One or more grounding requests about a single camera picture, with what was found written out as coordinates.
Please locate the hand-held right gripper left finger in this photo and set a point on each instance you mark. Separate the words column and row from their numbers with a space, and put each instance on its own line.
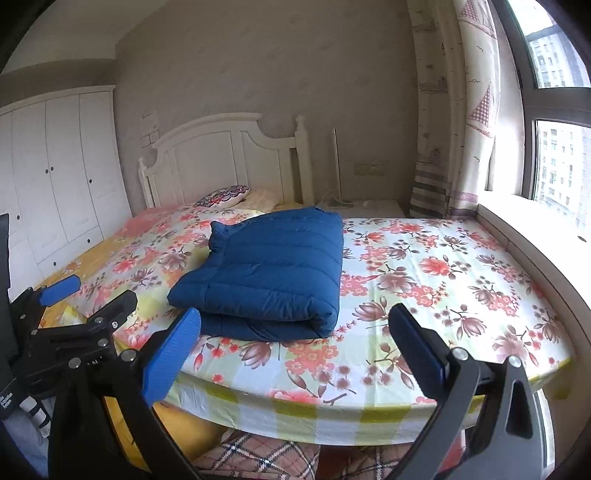
column 168, row 355

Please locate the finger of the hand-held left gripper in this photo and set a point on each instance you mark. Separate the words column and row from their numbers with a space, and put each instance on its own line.
column 113, row 307
column 60, row 288

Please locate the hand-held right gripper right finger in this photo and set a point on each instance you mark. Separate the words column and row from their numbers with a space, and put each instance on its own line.
column 415, row 350

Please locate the blue puffer jacket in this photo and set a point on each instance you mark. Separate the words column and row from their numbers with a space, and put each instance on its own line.
column 268, row 272

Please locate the floral quilt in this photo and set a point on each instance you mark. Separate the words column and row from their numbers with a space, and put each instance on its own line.
column 438, row 286

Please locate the yellow daisy bed sheet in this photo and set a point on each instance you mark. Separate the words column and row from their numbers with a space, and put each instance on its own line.
column 184, row 427

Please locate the pink patterned pillow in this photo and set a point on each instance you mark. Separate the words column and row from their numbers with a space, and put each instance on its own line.
column 147, row 219

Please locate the white wardrobe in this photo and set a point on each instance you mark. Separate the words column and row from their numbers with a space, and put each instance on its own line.
column 60, row 184

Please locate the person's plaid pants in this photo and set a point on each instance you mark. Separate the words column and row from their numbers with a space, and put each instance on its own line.
column 258, row 457

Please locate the white nightstand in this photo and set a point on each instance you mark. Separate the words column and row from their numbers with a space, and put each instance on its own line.
column 383, row 210

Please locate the mandala print pillow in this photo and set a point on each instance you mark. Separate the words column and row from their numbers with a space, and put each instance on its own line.
column 221, row 196

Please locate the beige window sill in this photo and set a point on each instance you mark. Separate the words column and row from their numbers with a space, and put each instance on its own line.
column 531, row 230

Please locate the white wooden headboard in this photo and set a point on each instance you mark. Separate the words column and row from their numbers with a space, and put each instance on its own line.
column 207, row 161

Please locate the cream pillow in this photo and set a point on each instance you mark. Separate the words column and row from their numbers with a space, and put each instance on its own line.
column 263, row 198

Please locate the yellow pillow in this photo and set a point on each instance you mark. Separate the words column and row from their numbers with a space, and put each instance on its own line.
column 286, row 206

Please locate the printed curtain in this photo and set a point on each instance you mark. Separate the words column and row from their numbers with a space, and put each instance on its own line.
column 452, row 115

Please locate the dark framed window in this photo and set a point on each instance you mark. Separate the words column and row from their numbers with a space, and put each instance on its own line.
column 526, row 92

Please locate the wall switch panel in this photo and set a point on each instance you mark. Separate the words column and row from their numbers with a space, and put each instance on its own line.
column 150, row 139

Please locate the beige wall socket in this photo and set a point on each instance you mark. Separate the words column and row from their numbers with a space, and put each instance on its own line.
column 370, row 168

